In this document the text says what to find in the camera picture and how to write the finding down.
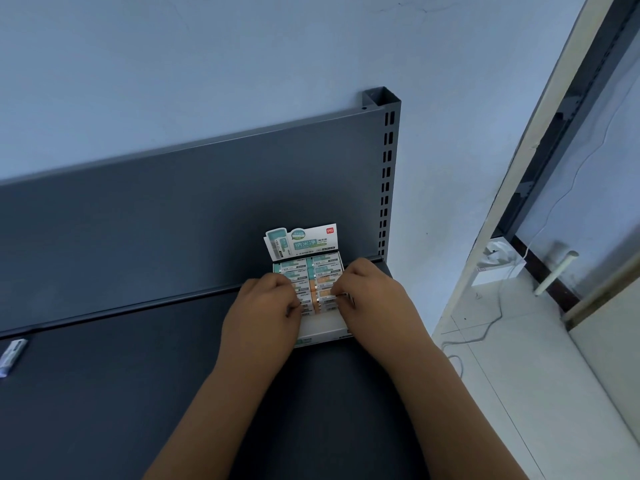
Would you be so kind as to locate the person's left hand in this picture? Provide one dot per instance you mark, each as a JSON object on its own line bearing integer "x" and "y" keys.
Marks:
{"x": 260, "y": 324}

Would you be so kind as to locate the person's right hand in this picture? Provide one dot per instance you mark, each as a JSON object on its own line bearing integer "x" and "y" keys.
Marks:
{"x": 385, "y": 314}

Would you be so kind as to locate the white box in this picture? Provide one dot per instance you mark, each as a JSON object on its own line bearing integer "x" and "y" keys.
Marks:
{"x": 322, "y": 329}

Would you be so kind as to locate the pile of small erasers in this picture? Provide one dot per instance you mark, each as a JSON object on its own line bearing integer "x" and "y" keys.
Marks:
{"x": 12, "y": 354}

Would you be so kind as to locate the person's right forearm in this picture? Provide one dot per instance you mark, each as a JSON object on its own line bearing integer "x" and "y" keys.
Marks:
{"x": 460, "y": 419}

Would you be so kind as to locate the person's left forearm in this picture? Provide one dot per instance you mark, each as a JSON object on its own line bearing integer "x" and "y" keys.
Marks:
{"x": 210, "y": 424}

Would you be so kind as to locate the dark grey shelf back panel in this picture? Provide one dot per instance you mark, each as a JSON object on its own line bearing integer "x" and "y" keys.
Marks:
{"x": 150, "y": 234}

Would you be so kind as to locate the white door frame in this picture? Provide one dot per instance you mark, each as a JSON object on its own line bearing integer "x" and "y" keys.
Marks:
{"x": 529, "y": 144}

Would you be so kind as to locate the glass door with dark frame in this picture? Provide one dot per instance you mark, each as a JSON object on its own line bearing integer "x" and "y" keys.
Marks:
{"x": 590, "y": 169}

